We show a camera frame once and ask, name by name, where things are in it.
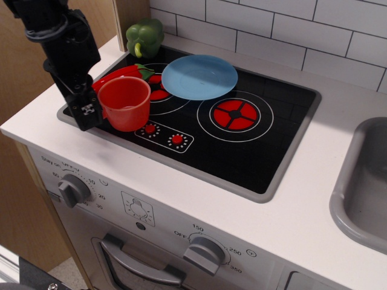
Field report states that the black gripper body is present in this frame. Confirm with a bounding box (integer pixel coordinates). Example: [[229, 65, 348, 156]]
[[42, 9, 100, 97]]

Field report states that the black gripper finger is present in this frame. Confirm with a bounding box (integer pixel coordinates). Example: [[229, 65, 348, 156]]
[[65, 88, 103, 131]]

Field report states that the red plastic cup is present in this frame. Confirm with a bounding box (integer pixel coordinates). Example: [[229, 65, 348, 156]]
[[97, 77, 151, 132]]

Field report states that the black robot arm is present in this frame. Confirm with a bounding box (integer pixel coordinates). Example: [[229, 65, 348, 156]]
[[5, 1, 103, 131]]

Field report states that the blue plastic plate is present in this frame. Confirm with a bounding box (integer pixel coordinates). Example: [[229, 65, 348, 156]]
[[161, 55, 238, 101]]

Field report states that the red toy chili pepper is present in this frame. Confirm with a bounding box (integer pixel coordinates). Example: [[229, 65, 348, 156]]
[[92, 63, 155, 93]]

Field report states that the green toy bell pepper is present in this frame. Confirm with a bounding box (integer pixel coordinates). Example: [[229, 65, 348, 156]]
[[126, 18, 164, 59]]

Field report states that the grey timer knob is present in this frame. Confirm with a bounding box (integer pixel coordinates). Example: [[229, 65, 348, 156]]
[[58, 174, 91, 208]]

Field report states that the black toy stovetop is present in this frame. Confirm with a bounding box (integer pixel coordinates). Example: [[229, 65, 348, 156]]
[[57, 45, 322, 204]]

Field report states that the grey temperature knob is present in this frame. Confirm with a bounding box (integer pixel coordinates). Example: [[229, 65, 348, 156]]
[[183, 236, 226, 276]]

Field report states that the grey toy sink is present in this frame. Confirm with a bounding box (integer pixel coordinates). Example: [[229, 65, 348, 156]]
[[330, 117, 386, 254]]

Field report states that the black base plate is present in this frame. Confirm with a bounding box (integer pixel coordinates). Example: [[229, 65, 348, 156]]
[[1, 256, 71, 290]]

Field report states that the grey oven door handle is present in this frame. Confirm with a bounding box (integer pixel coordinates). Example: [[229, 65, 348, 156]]
[[100, 234, 186, 288]]

